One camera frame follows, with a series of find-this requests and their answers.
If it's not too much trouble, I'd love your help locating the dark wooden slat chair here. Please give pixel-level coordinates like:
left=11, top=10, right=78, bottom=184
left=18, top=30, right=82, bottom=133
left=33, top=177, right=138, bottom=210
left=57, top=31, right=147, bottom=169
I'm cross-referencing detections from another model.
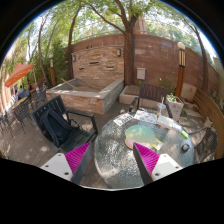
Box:
left=129, top=83, right=173, bottom=118

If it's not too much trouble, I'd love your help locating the black patio chair with backpack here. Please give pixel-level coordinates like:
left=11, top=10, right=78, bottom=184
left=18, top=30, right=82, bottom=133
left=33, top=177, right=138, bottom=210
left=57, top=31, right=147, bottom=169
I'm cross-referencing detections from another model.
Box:
left=32, top=95, right=98, bottom=153

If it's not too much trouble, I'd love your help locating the wicker chair at right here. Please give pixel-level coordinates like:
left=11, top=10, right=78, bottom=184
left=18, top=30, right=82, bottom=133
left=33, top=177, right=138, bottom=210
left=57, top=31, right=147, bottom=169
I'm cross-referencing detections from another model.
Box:
left=189, top=127, right=218, bottom=164

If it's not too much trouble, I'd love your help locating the pink plate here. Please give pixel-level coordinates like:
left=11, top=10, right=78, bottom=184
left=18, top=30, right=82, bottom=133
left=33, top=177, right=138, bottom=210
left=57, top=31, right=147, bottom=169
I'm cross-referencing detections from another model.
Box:
left=125, top=139, right=151, bottom=149

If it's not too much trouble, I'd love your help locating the stone brick planter fountain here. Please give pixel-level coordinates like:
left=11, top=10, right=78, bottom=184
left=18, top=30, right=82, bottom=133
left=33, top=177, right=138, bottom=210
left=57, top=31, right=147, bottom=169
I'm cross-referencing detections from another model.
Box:
left=46, top=80, right=124, bottom=114

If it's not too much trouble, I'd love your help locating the green highlighter marker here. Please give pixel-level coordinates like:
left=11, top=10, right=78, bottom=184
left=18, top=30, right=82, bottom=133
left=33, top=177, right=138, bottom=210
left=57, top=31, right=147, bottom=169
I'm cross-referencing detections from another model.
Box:
left=181, top=130, right=189, bottom=139

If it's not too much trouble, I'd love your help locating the round glass patio table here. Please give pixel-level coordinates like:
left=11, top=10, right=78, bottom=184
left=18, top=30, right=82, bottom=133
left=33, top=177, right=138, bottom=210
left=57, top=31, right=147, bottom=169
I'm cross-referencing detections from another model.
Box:
left=94, top=112, right=194, bottom=189

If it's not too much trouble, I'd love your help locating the white square planter pot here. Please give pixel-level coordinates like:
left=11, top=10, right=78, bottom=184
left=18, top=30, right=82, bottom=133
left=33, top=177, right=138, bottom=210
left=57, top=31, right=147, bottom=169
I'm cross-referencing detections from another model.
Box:
left=167, top=95, right=184, bottom=121

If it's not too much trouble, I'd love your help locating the wooden bench at right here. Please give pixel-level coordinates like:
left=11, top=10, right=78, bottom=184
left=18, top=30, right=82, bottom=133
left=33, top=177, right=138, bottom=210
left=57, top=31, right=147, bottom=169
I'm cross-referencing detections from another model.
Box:
left=193, top=89, right=224, bottom=159

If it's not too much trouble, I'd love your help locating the orange patio umbrella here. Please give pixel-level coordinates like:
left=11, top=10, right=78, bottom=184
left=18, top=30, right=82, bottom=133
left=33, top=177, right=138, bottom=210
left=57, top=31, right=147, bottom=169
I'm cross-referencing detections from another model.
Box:
left=5, top=63, right=34, bottom=87

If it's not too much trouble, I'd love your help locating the black backpack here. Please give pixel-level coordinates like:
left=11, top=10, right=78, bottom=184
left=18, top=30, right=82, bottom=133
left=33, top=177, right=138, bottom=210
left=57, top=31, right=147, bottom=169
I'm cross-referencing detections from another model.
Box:
left=40, top=108, right=79, bottom=147

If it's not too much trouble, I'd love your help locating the colourful printed placemat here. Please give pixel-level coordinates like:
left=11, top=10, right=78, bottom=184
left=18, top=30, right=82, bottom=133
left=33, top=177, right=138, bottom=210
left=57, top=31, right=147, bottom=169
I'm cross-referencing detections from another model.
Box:
left=134, top=110, right=157, bottom=124

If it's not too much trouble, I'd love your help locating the large tree trunk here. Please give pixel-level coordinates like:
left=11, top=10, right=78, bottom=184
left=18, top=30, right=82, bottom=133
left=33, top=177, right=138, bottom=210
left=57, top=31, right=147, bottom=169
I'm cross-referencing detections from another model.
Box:
left=123, top=17, right=136, bottom=86

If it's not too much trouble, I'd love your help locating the green translucent bowl lid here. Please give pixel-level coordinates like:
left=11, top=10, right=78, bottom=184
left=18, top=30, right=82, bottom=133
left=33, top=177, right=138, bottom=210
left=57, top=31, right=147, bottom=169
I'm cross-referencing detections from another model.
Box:
left=125, top=125, right=155, bottom=144

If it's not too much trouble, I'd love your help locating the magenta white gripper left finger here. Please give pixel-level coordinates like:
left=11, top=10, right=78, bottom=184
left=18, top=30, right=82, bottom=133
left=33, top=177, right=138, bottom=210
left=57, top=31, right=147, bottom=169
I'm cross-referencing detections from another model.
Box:
left=41, top=142, right=92, bottom=185

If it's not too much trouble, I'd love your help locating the grey wall utility box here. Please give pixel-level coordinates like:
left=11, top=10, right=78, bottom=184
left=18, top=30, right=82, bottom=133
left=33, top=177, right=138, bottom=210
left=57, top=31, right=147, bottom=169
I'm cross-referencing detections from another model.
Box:
left=137, top=68, right=146, bottom=80

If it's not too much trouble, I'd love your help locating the black metal chair far left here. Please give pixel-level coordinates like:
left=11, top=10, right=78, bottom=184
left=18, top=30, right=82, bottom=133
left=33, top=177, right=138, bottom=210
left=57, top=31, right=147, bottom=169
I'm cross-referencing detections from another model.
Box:
left=14, top=101, right=32, bottom=128

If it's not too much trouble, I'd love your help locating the wooden post lamp left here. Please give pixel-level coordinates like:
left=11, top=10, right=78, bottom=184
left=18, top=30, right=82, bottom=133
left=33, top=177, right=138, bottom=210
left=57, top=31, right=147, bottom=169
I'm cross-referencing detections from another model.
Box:
left=49, top=54, right=56, bottom=86

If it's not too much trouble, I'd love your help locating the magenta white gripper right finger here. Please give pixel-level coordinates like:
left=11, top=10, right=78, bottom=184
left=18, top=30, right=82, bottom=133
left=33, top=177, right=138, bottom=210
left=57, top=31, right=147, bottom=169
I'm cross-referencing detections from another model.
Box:
left=133, top=143, right=182, bottom=185

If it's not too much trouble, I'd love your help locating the black white patterned card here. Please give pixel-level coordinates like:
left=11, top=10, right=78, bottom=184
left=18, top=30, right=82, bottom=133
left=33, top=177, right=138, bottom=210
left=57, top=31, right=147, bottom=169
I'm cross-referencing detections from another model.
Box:
left=114, top=113, right=133, bottom=126

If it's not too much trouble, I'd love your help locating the clear plastic cup with straw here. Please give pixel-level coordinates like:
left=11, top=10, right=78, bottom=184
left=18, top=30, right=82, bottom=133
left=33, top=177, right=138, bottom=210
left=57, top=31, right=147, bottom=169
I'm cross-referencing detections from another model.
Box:
left=157, top=102, right=166, bottom=116

